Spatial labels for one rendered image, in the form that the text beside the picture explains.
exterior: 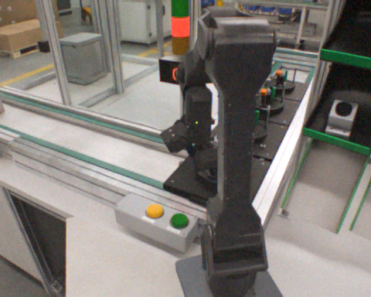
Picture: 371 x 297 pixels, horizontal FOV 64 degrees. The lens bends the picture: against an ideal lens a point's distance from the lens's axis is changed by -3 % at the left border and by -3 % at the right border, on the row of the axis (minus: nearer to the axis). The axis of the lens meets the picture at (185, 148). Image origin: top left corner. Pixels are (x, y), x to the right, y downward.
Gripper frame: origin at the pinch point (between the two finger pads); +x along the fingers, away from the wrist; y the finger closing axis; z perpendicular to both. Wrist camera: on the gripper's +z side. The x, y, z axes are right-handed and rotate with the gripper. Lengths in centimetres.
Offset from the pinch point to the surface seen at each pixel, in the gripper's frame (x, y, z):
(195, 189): 12.5, -3.8, -1.0
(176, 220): 12.2, 5.7, 7.4
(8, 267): 108, -78, 86
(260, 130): 10.8, -23.0, -32.0
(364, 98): -15.0, 10.9, -34.4
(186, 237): 14.2, 9.7, 6.4
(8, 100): 15, -95, 59
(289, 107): 13, -39, -56
